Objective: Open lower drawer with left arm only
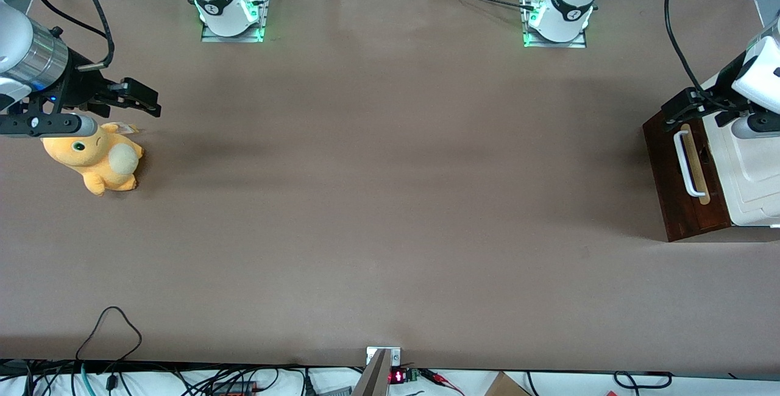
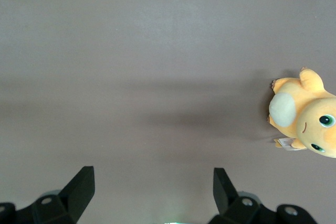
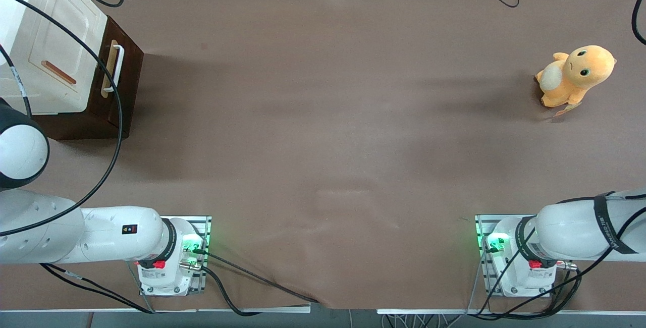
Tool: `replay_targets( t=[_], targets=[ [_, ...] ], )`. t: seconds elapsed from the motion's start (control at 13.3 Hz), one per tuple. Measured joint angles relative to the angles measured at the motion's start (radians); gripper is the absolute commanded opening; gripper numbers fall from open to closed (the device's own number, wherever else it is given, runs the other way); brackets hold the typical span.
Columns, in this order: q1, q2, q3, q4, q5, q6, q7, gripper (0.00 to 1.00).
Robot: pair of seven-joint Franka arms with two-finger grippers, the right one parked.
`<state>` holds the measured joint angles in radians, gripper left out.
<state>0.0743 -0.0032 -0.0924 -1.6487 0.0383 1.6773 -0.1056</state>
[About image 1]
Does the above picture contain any white drawer handle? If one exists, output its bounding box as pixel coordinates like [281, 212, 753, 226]
[673, 131, 705, 197]

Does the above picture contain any looped black cable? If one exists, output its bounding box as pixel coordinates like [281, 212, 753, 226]
[76, 306, 143, 364]

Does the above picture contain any brown cardboard box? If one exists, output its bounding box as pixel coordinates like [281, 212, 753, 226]
[484, 372, 532, 396]

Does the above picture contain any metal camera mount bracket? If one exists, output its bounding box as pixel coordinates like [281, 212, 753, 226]
[351, 347, 402, 396]

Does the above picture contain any light wood handle strip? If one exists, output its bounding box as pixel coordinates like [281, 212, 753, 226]
[680, 124, 711, 205]

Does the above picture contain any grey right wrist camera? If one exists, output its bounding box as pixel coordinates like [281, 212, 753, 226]
[0, 113, 98, 138]

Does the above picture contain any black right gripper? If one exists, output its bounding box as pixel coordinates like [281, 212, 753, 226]
[37, 49, 162, 118]

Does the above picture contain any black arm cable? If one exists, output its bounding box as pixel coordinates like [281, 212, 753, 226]
[665, 0, 741, 110]
[34, 0, 116, 71]

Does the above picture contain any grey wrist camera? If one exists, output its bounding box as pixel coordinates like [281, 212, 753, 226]
[0, 113, 98, 138]
[730, 112, 780, 141]

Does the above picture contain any red wire pair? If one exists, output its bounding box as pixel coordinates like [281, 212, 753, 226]
[419, 369, 465, 395]

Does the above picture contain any black floor cable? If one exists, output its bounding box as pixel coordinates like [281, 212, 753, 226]
[612, 371, 673, 389]

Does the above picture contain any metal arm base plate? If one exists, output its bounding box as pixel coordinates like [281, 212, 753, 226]
[201, 0, 270, 43]
[522, 0, 587, 49]

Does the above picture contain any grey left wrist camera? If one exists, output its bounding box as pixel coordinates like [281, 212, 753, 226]
[730, 112, 780, 141]

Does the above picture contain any dark wood drawer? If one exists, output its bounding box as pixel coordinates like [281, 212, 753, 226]
[642, 107, 732, 242]

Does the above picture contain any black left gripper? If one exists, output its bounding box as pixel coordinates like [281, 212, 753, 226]
[661, 54, 757, 128]

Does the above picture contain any orange plush toy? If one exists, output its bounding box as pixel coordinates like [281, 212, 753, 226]
[41, 122, 144, 196]

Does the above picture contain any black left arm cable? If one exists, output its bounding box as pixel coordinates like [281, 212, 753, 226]
[665, 0, 741, 110]

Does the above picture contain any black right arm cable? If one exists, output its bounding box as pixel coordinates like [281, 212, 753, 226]
[34, 0, 116, 71]

